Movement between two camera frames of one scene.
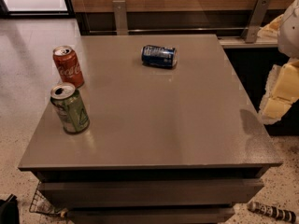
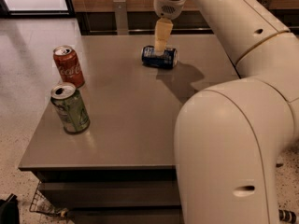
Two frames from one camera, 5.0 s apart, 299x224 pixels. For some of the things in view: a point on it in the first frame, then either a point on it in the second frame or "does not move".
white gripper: (290, 32) → (170, 6)
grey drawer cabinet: (180, 145) does not move
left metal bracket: (121, 19) does not move
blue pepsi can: (159, 57) does not move
